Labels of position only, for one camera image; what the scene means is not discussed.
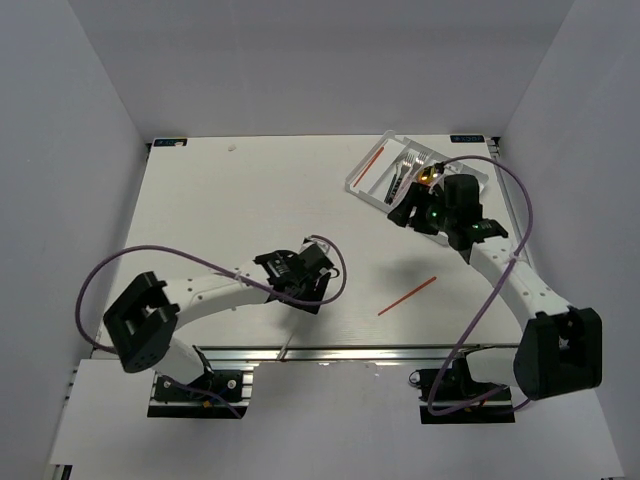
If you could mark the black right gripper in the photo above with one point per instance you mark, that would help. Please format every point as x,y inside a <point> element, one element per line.
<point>417,196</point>

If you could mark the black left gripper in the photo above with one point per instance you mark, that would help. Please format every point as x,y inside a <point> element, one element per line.
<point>315,290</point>

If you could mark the gold spoon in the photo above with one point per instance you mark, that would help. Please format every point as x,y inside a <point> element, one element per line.
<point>429,175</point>

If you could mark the fork with black patterned handle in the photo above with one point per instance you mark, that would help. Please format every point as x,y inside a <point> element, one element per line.
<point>395,180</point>

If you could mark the orange chopstick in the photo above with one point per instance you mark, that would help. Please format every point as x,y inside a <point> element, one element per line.
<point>408,295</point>
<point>367,167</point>

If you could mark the grey chopstick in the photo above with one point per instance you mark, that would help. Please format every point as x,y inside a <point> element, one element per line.
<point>284,349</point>

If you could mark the fork with pink handle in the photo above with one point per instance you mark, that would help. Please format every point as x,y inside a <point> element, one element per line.
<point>419,159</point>

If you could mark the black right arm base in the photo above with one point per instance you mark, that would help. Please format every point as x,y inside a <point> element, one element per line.
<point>457,387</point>

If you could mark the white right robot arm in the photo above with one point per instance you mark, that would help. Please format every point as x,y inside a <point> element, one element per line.
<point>560,350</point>

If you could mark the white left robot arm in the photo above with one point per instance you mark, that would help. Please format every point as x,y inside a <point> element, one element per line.
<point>142,322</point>

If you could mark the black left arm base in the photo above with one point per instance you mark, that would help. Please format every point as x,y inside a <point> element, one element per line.
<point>224,394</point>

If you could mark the right blue table label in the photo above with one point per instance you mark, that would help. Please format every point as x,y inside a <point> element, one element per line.
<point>466,138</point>

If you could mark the blue table label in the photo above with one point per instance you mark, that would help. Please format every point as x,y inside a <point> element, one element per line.
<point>169,142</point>
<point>466,138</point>

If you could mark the white divided utensil tray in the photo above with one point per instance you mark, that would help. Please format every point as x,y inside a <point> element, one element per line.
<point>373,188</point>

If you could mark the left blue table label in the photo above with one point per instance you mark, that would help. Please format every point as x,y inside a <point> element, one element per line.
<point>169,142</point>

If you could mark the aluminium table front rail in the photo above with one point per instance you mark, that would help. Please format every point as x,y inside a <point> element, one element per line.
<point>325,354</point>

